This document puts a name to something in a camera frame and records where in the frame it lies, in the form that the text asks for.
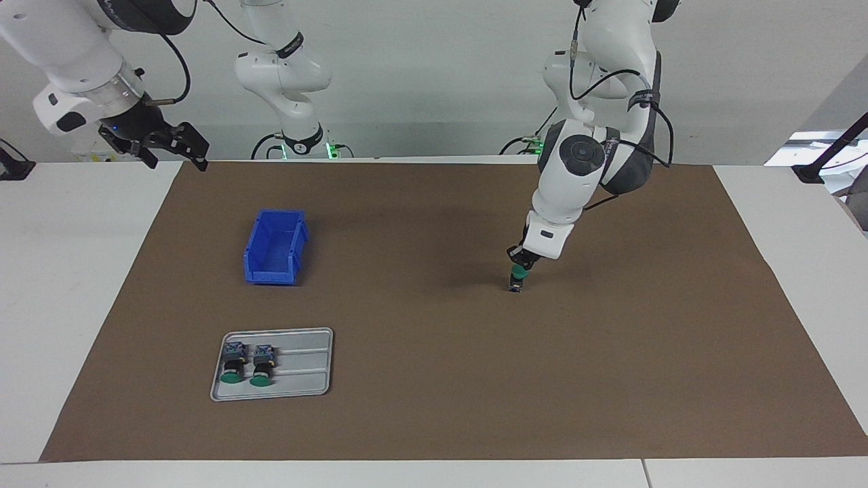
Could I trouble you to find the white box yellow label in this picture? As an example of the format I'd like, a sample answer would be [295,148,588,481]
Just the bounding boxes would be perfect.
[71,132,146,162]

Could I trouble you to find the black stand base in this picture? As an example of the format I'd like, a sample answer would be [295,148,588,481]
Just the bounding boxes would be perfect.
[0,139,36,181]

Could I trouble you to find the blue plastic bin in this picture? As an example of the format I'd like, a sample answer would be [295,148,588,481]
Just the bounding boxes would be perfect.
[243,209,310,285]

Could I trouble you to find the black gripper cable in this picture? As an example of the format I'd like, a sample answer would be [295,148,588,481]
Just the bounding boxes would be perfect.
[159,34,192,106]
[570,7,674,211]

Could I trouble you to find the brown table mat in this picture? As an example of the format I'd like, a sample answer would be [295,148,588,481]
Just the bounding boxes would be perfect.
[39,161,868,463]

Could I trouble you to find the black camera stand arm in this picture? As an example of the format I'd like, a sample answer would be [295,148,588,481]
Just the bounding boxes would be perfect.
[792,112,868,185]

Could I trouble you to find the black right base cable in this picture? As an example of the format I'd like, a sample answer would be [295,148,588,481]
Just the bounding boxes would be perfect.
[251,132,285,160]

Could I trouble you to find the grey chair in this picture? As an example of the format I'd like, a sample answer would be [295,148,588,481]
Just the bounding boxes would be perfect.
[833,184,868,232]

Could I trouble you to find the grey metal tray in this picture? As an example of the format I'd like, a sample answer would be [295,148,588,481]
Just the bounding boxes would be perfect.
[210,327,334,402]

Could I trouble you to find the black left base cable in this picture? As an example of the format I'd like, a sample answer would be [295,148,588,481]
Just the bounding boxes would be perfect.
[500,134,543,155]

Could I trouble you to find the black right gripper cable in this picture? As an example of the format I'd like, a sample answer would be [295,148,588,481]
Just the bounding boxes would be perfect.
[159,34,192,106]

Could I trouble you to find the black base cable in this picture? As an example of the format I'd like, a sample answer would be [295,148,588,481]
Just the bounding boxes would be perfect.
[500,134,543,155]
[251,132,285,160]

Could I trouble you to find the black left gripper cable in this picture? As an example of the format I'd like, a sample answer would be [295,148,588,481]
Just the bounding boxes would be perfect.
[570,7,674,211]

